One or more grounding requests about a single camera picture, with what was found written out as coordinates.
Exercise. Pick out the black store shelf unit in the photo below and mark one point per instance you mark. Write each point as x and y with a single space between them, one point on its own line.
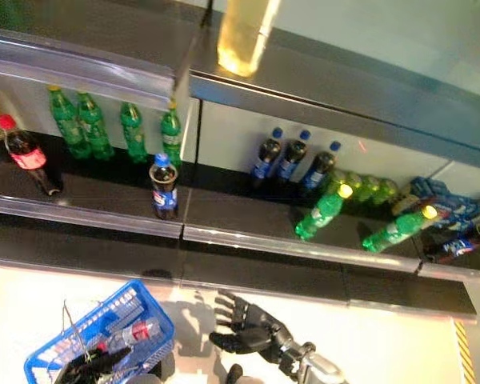
104 184

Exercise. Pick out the green patterned drink can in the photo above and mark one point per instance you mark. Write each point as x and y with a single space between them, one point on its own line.
388 191
370 188
350 180

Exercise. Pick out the pepsi cola bottle blue label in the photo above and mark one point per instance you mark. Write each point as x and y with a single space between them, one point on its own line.
318 168
264 160
164 196
292 158
456 246

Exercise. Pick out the clear plastic price rail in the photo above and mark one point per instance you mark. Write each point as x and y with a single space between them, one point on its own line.
264 94
84 68
284 246
464 274
84 218

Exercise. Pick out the blue plastic shopping basket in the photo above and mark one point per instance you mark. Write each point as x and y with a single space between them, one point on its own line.
164 336

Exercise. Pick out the blue pepsi can pack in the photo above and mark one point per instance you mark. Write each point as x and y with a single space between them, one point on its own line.
452 204

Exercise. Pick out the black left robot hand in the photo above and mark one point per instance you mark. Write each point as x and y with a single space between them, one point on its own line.
88 366

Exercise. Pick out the yellow black hazard tape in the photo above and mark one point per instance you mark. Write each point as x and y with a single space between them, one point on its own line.
464 352

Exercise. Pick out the cola bottle red label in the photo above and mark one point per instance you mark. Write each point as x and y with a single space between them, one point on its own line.
24 154

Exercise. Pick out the grey right robot leg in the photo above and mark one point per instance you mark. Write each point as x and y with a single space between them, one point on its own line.
235 374

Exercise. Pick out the green sprite bottle yellow cap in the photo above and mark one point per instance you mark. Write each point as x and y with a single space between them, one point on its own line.
171 136
66 120
96 128
396 230
133 132
320 214

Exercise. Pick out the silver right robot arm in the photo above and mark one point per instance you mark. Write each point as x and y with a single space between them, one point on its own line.
320 368

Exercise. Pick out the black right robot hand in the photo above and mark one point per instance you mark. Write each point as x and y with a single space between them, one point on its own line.
260 332

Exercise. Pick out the clear water bottle red cap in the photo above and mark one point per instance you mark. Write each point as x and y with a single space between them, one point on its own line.
138 332

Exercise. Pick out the yellow juice bottle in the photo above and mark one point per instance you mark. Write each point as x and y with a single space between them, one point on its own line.
244 36

